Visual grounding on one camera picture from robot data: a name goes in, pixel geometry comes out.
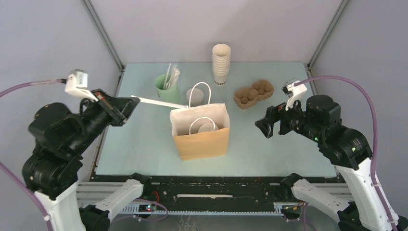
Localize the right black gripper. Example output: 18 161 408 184
255 92 322 142

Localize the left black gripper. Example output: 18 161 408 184
71 85 142 152

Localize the brown pulp cup carrier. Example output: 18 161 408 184
233 79 274 110

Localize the single white paper cup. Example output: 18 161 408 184
198 122 218 133

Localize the brown paper bag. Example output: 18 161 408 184
169 88 230 161

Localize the white plastic lids stack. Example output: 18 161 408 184
186 88 204 105

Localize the stack of paper cups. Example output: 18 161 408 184
212 43 231 86

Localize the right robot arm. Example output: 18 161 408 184
255 95 408 231

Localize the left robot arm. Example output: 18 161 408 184
22 89 152 231

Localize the green straw holder cup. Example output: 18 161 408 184
154 74 180 104

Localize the wrapped white straws bundle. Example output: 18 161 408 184
162 64 180 90

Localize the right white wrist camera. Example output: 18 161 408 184
281 79 307 111

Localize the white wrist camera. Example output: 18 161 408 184
64 69 98 102
281 79 307 111

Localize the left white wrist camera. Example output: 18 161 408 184
64 69 98 102

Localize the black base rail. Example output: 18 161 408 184
77 175 353 216

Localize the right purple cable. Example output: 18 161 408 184
293 75 399 231

